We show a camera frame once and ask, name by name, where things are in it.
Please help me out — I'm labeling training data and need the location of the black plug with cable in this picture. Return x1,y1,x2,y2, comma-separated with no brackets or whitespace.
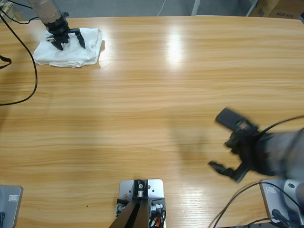
271,208,294,225

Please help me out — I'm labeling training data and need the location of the white t-shirt with black logo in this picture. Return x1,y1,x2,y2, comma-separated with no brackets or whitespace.
32,28,105,69

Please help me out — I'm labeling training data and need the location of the wooden pallet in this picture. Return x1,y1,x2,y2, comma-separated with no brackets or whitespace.
0,1,23,23

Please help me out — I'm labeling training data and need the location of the white metal frame leg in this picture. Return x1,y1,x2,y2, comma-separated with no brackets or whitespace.
191,0,202,16
246,0,259,17

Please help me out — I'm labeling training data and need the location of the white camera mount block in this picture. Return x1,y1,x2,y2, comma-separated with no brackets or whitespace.
118,179,166,228

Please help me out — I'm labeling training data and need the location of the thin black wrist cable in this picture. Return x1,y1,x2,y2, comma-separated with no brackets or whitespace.
257,115,304,135
0,0,41,25

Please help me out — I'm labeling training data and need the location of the thick black looping cable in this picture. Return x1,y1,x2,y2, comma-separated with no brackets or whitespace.
0,8,38,106

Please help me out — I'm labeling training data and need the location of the black forked cable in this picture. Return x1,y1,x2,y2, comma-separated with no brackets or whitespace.
0,54,12,70

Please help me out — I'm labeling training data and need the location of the tan cardboard box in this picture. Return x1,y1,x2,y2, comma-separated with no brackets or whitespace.
251,0,281,18

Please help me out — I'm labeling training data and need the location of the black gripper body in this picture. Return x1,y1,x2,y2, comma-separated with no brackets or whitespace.
42,14,80,45
231,130,283,184

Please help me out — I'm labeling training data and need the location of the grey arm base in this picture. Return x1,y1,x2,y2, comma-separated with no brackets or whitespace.
260,178,304,225
0,186,24,228

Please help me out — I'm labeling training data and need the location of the dark camera post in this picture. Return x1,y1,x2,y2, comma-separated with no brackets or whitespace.
111,179,152,228

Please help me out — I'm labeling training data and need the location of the long black base cable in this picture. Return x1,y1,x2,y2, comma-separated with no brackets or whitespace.
212,181,304,228

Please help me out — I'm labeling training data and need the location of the thin white floor cable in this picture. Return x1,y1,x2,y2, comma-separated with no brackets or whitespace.
158,0,167,16

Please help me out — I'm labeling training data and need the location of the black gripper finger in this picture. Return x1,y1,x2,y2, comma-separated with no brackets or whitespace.
50,40,65,51
224,133,241,155
208,161,239,181
75,31,86,50

